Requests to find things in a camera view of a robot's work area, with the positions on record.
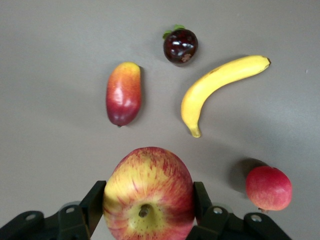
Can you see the dark purple mangosteen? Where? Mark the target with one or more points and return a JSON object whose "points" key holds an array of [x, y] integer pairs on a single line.
{"points": [[180, 46]]}

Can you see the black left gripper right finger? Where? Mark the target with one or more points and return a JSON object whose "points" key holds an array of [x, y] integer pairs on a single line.
{"points": [[220, 225]]}

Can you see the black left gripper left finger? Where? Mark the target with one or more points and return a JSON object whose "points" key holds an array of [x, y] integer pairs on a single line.
{"points": [[72, 222]]}

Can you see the yellow banana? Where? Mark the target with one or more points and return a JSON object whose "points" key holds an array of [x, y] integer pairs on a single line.
{"points": [[200, 92]]}

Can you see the red yellow mango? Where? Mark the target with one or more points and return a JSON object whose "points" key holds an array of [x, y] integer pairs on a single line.
{"points": [[123, 95]]}

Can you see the red yellow apple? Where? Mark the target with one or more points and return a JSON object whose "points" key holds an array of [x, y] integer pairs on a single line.
{"points": [[150, 190]]}

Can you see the brown table mat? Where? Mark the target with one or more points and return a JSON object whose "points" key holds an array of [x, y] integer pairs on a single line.
{"points": [[50, 125]]}

